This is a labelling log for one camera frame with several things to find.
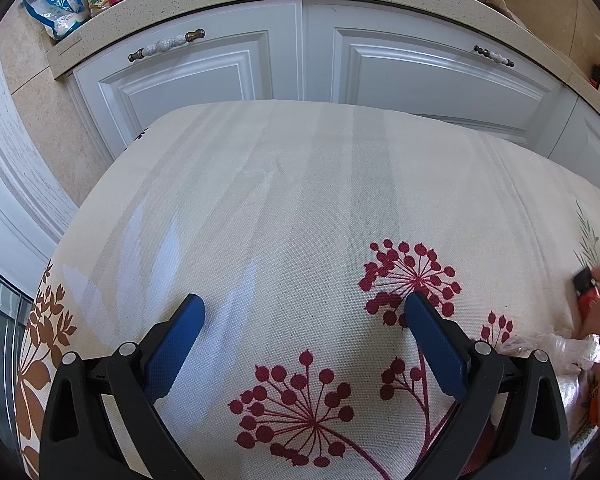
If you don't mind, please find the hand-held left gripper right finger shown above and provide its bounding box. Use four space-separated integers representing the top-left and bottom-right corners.
405 291 571 480

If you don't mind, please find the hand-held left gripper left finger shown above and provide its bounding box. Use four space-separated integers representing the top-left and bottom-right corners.
40 295 206 480

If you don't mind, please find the red bottle with black cap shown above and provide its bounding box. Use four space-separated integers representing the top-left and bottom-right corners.
572 267 600 314

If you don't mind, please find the crumpled clear plastic bag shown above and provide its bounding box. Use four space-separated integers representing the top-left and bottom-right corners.
495 332 600 377

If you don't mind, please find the dark glass sliding door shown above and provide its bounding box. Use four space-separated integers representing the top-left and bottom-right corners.
0 255 37 461

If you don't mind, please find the floral printed tablecloth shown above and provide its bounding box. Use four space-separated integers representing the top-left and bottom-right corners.
15 100 600 480

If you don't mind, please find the wide white cabinet door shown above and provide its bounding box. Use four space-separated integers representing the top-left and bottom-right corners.
304 1 579 149

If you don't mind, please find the narrow white cabinet door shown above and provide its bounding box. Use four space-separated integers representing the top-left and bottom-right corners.
69 0 307 162

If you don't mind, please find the blue white plastic bag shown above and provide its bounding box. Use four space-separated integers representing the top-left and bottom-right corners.
21 0 91 42

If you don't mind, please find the white door frame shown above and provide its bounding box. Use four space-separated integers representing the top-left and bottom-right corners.
0 35 82 307

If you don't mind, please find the bronze ceramic cabinet handle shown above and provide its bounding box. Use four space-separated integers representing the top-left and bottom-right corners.
473 44 515 69
128 29 206 64

